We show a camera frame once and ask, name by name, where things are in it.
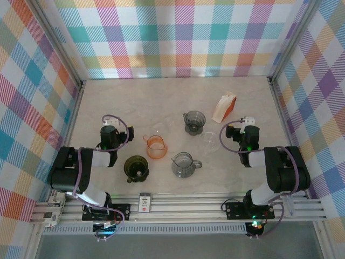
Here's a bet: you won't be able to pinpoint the orange coffee filter pack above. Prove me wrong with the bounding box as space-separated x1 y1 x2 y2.
212 91 238 124

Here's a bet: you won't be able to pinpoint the clear coffee dripper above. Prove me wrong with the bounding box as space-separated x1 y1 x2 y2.
199 131 219 156

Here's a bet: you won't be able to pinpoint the olive green coffee dripper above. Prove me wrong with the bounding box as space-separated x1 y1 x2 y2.
123 155 150 184

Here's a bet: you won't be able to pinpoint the orange transparent pitcher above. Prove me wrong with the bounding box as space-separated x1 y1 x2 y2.
142 134 168 160

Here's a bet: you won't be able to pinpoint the clear transparent pitcher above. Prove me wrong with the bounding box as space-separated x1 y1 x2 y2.
153 118 175 135

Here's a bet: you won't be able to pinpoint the grey transparent coffee dripper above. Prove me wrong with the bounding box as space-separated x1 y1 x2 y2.
182 110 206 135

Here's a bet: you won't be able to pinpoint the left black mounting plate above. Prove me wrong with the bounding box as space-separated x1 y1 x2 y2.
81 203 132 221

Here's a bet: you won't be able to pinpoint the black mounting plate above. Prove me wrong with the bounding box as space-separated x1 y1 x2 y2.
225 201 275 220
81 203 132 221

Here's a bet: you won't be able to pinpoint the white label card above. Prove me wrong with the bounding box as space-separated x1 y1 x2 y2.
139 192 152 214

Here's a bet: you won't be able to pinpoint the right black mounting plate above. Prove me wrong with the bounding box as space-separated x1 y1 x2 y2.
225 201 275 220

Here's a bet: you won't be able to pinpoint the right small controller board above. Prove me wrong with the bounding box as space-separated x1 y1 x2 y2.
246 220 264 236

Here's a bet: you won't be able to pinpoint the small controller board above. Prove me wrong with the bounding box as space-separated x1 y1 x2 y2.
246 220 264 236
93 222 119 236

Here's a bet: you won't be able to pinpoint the white printed paper labels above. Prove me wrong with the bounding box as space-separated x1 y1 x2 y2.
45 190 67 228

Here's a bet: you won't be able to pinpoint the left small controller board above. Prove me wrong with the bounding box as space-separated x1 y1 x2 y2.
93 222 119 236

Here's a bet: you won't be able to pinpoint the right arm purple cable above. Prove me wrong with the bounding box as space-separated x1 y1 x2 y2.
219 120 301 240

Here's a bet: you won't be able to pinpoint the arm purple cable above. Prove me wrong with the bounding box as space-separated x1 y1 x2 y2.
72 114 129 242
219 120 301 240

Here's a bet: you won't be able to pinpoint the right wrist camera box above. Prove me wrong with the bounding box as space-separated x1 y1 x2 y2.
242 116 261 143

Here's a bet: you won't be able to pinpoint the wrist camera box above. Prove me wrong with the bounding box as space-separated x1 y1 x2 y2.
242 116 261 143
100 118 119 143

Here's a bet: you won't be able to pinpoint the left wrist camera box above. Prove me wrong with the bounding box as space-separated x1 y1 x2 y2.
100 118 119 143

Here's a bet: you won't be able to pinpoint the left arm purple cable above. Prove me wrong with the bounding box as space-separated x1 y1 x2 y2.
72 114 129 242

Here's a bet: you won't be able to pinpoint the aluminium side rail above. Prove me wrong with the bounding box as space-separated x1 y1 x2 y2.
25 79 87 259
268 77 335 259

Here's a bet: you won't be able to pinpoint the clear plastic bracket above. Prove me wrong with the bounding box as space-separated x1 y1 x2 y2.
286 194 296 217

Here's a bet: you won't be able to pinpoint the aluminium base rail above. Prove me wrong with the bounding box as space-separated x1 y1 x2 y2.
29 192 328 224

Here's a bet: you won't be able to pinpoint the grey slotted cable duct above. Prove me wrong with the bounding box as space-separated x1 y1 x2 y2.
43 222 249 235

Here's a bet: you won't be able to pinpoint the aluminium frame post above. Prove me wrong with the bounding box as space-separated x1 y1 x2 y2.
268 0 321 81
31 0 87 87

